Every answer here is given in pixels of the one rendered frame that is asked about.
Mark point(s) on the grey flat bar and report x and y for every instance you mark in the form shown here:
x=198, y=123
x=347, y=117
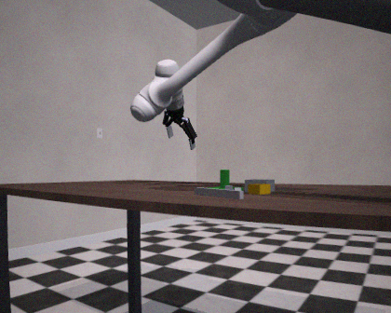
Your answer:
x=212, y=192

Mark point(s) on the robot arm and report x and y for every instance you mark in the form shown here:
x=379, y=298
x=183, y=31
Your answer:
x=264, y=16

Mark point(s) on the green square plate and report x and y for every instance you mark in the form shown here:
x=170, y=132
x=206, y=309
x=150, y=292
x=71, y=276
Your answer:
x=224, y=179

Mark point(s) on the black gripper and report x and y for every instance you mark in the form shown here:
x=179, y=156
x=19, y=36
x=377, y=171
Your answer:
x=176, y=116

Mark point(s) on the yellow square nut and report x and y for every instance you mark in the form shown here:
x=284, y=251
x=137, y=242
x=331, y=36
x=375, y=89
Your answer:
x=259, y=189

